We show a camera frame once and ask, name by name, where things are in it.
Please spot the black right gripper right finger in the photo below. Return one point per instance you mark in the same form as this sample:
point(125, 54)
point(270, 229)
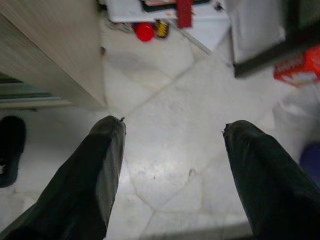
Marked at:
point(275, 190)

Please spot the purple plastic bucket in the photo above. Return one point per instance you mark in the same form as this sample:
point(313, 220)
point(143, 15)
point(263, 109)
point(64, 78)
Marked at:
point(312, 162)

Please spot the black slipper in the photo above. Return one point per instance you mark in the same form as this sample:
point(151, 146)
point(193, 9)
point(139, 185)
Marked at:
point(11, 150)

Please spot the red rectangular box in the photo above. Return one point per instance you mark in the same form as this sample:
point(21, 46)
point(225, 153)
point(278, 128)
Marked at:
point(185, 13)

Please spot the beige wooden cabinet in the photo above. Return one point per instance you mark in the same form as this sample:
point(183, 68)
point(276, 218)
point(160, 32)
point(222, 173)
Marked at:
point(50, 37)

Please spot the red cardboard box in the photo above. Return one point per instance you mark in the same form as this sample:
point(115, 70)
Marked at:
point(295, 67)

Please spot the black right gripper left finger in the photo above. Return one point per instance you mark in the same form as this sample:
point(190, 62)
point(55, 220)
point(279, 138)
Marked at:
point(75, 187)

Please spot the yellow black striped item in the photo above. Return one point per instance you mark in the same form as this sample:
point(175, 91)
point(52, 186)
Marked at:
point(162, 29)

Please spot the white plastic tray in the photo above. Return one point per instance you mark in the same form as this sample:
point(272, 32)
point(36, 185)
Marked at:
point(207, 25)

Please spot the red round lid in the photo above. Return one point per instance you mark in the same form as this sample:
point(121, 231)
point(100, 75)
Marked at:
point(145, 32)

